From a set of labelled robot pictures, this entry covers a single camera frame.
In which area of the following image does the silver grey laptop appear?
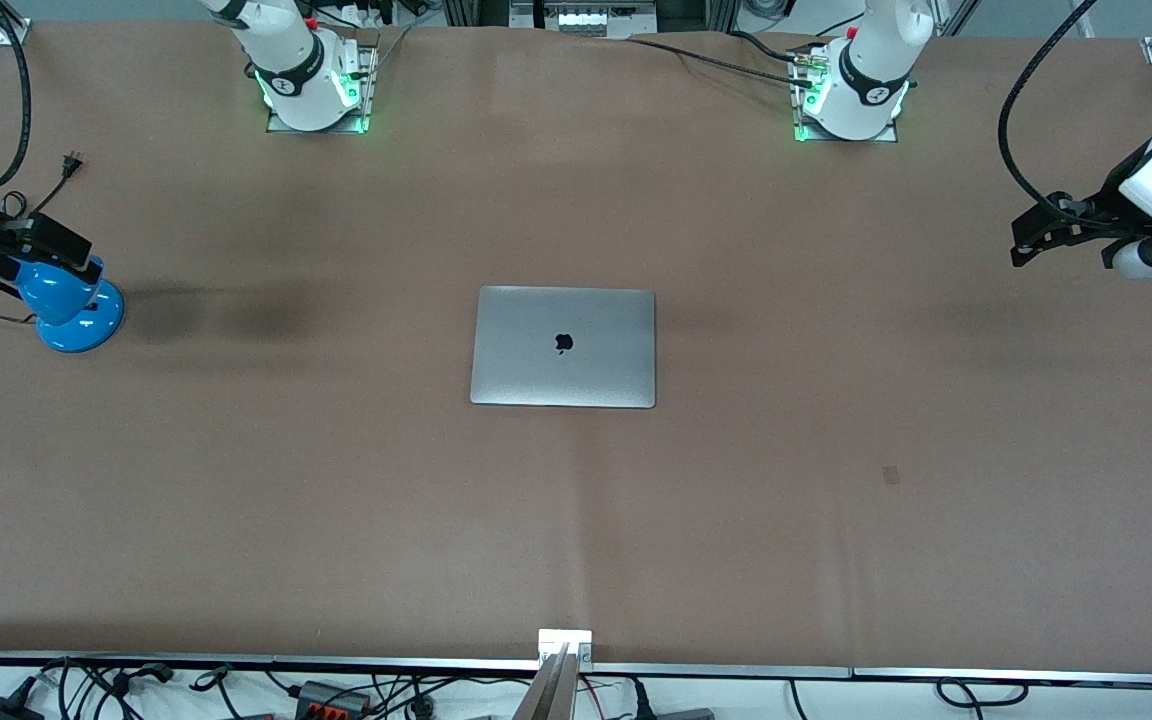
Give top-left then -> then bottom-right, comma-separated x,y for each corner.
470,286 -> 657,409

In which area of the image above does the blue desk lamp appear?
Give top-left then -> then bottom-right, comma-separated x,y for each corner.
0,255 -> 125,353

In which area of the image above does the brown table cover mat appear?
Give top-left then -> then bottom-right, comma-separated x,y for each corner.
0,20 -> 1152,669

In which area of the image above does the white power strip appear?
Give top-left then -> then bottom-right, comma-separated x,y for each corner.
321,0 -> 407,29

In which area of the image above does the grey electrical box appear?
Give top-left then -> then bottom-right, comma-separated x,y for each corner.
509,0 -> 659,39

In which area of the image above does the orange black connector box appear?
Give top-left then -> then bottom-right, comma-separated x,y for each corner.
294,680 -> 374,717

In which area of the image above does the grey metal bar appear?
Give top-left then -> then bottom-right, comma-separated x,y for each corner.
511,645 -> 582,720

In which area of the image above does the black lamp power cord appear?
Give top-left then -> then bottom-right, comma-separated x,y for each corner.
0,150 -> 85,326

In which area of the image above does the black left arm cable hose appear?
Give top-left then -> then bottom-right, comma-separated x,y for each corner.
996,0 -> 1102,206

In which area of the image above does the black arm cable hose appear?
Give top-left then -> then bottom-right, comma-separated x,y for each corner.
0,0 -> 31,191
996,0 -> 1102,206

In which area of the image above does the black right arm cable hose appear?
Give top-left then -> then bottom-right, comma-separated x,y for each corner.
0,0 -> 31,191

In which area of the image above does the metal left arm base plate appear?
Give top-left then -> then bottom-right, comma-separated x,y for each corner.
793,45 -> 899,143

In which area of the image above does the thin black cable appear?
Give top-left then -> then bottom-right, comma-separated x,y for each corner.
731,30 -> 802,63

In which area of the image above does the thick black braided cable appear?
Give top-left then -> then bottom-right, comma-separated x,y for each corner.
626,37 -> 815,87

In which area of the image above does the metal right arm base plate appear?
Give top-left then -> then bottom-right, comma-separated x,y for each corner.
266,45 -> 379,134

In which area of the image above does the thin grey cable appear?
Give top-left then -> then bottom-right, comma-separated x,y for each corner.
371,25 -> 415,76

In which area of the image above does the black cable connector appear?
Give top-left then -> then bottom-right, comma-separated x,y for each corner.
111,662 -> 175,691

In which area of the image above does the black cable loop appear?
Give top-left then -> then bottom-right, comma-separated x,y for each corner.
936,677 -> 1029,709

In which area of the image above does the aluminium table edge rail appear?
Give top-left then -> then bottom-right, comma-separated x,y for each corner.
0,652 -> 1152,691

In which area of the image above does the small silver mounting bracket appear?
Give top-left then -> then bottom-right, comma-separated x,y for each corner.
538,628 -> 594,669

